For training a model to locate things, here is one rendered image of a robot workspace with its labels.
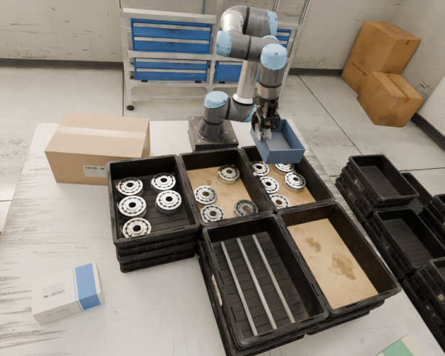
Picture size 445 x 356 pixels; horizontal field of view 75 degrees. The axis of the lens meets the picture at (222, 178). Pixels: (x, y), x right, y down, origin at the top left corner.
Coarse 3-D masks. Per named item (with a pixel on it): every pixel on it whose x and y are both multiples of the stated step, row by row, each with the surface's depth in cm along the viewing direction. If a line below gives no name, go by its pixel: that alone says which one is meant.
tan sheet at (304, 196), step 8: (272, 168) 147; (272, 176) 143; (280, 176) 144; (280, 184) 139; (280, 192) 136; (288, 192) 137; (304, 192) 138; (288, 200) 133; (296, 200) 134; (304, 200) 135; (312, 200) 135
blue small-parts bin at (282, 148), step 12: (252, 132) 121; (276, 132) 127; (288, 132) 121; (264, 144) 110; (276, 144) 121; (288, 144) 122; (300, 144) 113; (264, 156) 111; (276, 156) 109; (288, 156) 111; (300, 156) 112
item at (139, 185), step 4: (124, 180) 124; (128, 180) 124; (132, 180) 124; (136, 180) 125; (140, 180) 124; (120, 184) 122; (136, 184) 123; (140, 184) 123; (120, 188) 120; (124, 188) 120; (136, 188) 121; (140, 188) 121; (120, 192) 119; (124, 192) 119; (128, 192) 119; (132, 192) 120; (136, 192) 120
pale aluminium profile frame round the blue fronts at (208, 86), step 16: (304, 16) 277; (128, 48) 324; (128, 64) 274; (288, 64) 310; (128, 80) 283; (144, 80) 288; (208, 80) 305; (128, 96) 295; (144, 96) 301; (160, 96) 306; (176, 96) 310; (192, 96) 314
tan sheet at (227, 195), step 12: (216, 168) 141; (192, 180) 133; (204, 180) 134; (216, 180) 135; (240, 180) 138; (228, 192) 131; (240, 192) 132; (216, 204) 125; (228, 204) 126; (228, 216) 122
